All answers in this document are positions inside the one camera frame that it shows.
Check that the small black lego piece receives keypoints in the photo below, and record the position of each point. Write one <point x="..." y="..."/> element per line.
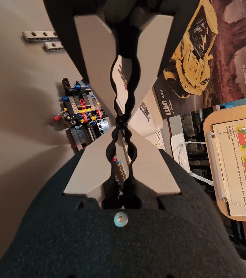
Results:
<point x="121" y="122"/>

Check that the white folding stand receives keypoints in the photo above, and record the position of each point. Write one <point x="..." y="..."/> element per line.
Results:
<point x="179" y="147"/>

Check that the short light grey lego beam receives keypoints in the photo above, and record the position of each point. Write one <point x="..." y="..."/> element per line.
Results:
<point x="53" y="46"/>

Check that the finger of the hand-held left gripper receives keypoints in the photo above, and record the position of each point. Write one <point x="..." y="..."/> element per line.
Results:
<point x="97" y="54"/>
<point x="151" y="54"/>

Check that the wooden instruction board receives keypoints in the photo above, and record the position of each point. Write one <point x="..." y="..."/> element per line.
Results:
<point x="233" y="173"/>

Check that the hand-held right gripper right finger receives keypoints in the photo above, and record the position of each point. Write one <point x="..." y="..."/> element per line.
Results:
<point x="155" y="171"/>

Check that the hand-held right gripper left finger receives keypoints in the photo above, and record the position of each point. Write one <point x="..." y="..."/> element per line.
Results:
<point x="88" y="171"/>

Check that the lego chassis assembly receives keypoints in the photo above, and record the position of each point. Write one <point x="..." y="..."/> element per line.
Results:
<point x="81" y="113"/>

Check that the lego set box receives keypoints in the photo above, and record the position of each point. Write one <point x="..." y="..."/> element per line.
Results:
<point x="222" y="54"/>

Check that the lego instruction booklet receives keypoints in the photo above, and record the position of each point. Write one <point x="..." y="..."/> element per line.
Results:
<point x="153" y="123"/>

